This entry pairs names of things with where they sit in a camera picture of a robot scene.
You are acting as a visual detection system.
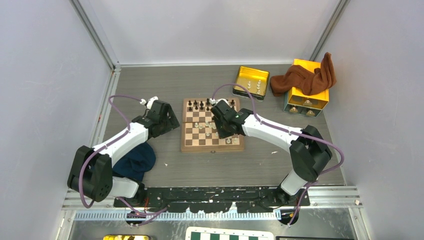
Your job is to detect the wooden chess board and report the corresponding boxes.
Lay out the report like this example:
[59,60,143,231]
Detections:
[181,98,245,153]

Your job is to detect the gold metal tin tray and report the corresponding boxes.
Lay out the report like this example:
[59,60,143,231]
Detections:
[232,66,270,101]

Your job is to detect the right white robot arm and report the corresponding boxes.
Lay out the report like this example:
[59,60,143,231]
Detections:
[210,99,333,206]

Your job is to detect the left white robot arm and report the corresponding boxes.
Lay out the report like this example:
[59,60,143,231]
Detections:
[67,96,180,208]

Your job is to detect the green checkered calibration board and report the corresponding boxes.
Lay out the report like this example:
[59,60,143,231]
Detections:
[184,226,276,240]

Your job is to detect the dark blue cloth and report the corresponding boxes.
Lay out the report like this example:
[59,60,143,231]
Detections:
[112,142,157,182]

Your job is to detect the yellow drawer box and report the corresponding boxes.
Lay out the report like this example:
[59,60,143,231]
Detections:
[283,58,330,117]

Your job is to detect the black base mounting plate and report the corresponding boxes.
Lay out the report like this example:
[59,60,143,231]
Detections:
[113,186,310,214]

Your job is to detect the brown cloth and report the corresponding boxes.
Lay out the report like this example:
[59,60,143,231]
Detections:
[270,52,337,97]

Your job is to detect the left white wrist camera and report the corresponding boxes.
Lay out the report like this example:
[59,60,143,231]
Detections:
[139,96,159,110]

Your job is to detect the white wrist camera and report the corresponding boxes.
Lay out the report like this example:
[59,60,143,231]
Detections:
[139,96,159,110]
[209,98,229,107]

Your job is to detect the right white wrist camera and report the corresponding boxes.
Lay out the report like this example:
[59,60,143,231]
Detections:
[209,98,229,107]

